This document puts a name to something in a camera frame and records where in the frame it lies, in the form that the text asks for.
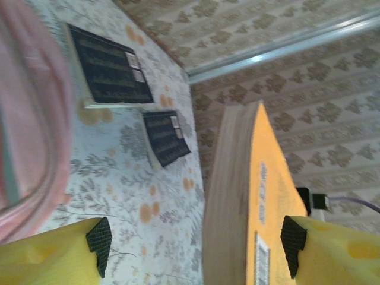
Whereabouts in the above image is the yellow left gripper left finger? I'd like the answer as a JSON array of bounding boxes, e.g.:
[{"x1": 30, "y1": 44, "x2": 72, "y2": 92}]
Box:
[{"x1": 0, "y1": 216, "x2": 113, "y2": 285}]

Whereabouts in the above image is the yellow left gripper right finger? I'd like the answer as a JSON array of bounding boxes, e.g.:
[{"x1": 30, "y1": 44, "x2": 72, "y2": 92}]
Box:
[{"x1": 280, "y1": 215, "x2": 380, "y2": 285}]

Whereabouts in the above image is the yellow book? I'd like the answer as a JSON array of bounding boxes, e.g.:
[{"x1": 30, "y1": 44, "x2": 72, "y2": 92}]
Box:
[{"x1": 201, "y1": 100, "x2": 308, "y2": 285}]

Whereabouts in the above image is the pink backpack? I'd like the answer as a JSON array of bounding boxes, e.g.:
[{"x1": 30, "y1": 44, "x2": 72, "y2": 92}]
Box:
[{"x1": 0, "y1": 0, "x2": 75, "y2": 244}]

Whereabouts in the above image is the dark blue book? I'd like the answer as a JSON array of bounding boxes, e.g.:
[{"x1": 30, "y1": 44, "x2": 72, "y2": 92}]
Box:
[
  {"x1": 64, "y1": 23, "x2": 155, "y2": 110},
  {"x1": 142, "y1": 110, "x2": 192, "y2": 171}
]

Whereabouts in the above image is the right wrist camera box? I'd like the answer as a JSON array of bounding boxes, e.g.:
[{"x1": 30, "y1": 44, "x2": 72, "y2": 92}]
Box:
[{"x1": 296, "y1": 186, "x2": 329, "y2": 221}]

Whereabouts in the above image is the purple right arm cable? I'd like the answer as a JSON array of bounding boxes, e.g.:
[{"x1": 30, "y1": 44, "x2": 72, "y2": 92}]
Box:
[{"x1": 326, "y1": 195, "x2": 380, "y2": 214}]

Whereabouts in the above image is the aluminium corner post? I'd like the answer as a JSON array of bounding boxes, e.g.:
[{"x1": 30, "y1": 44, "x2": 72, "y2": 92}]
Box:
[{"x1": 186, "y1": 5, "x2": 380, "y2": 86}]

